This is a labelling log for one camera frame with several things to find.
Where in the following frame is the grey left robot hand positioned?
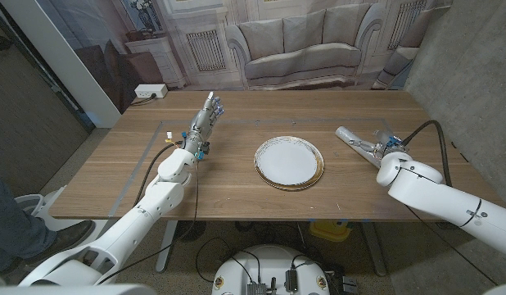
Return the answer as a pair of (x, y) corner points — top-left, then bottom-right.
(183, 91), (226, 156)

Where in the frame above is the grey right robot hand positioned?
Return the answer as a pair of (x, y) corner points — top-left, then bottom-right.
(348, 129), (405, 164)

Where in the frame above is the clear plastic wrap roll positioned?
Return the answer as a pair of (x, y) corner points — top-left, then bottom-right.
(334, 125), (383, 169)

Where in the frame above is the white gold-rimmed paper plate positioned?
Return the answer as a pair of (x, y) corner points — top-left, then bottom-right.
(253, 135), (325, 192)

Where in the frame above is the white power strip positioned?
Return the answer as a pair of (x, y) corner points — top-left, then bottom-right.
(133, 84), (169, 99)

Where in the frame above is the black round floor object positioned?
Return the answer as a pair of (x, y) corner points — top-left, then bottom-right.
(174, 220), (207, 243)

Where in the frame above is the yellow object under table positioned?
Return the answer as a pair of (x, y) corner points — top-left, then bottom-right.
(309, 220), (352, 243)

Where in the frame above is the white table leg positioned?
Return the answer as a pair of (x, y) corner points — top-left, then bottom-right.
(361, 220), (388, 276)
(155, 220), (178, 274)

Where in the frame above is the printed living room backdrop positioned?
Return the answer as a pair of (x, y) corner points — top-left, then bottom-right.
(35, 0), (454, 114)

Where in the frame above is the white robot torso base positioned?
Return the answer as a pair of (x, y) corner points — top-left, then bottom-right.
(211, 244), (331, 295)

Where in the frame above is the person's dark shoe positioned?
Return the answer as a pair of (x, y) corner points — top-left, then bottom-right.
(0, 220), (97, 275)

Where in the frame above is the small black electronics box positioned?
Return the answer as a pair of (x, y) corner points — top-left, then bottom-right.
(284, 268), (299, 294)

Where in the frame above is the grey finned electronics box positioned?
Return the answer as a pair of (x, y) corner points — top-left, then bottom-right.
(246, 281), (269, 295)

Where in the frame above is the white chair base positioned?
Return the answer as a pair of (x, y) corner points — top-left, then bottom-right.
(13, 184), (106, 233)

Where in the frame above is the person's leg in jeans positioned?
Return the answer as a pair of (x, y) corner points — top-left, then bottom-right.
(0, 171), (57, 274)

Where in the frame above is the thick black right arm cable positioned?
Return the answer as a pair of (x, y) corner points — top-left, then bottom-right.
(401, 119), (454, 188)

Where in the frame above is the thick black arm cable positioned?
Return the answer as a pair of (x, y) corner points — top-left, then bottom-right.
(401, 119), (454, 188)
(136, 141), (184, 206)

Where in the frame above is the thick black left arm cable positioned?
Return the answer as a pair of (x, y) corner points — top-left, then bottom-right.
(136, 141), (184, 206)

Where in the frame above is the black power strip cable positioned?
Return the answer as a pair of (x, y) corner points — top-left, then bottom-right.
(129, 94), (158, 107)

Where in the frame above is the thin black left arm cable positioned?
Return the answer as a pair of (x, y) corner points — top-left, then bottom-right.
(97, 161), (201, 286)

